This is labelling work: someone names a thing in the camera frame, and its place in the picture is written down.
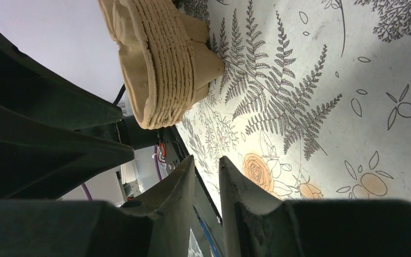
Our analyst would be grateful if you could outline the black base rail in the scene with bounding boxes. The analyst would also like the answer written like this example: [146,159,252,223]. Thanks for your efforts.
[159,126,225,256]

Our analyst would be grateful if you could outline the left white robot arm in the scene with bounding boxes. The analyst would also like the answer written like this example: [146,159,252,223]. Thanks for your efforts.
[0,33,158,199]

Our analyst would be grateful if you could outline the brown cardboard cup carrier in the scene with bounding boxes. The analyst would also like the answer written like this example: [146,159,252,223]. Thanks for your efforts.
[98,1,224,130]

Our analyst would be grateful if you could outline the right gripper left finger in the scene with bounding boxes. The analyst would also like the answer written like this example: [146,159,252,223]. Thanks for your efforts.
[0,168,191,256]

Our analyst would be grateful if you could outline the floral table mat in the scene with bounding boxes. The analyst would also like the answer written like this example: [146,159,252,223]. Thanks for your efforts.
[178,1,411,208]

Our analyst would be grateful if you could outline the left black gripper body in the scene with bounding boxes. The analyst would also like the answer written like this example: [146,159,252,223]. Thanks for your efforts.
[0,33,134,199]

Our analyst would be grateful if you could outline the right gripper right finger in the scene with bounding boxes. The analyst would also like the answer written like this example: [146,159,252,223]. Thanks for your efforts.
[219,157,411,256]

